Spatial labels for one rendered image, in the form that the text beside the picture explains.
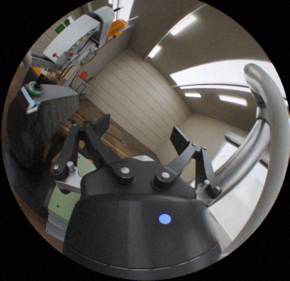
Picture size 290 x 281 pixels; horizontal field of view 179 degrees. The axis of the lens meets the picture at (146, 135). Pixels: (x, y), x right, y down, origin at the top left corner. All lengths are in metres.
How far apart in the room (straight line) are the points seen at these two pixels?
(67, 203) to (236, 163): 0.52
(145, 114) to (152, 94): 1.27
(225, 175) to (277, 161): 0.20
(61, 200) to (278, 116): 0.53
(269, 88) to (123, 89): 6.01
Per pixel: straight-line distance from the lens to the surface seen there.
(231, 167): 0.32
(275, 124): 0.19
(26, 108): 0.90
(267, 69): 2.98
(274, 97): 0.21
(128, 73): 6.20
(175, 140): 0.19
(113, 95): 6.03
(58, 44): 0.87
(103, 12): 0.92
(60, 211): 0.37
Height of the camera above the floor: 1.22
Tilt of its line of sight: 6 degrees down
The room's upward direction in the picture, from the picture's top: 43 degrees clockwise
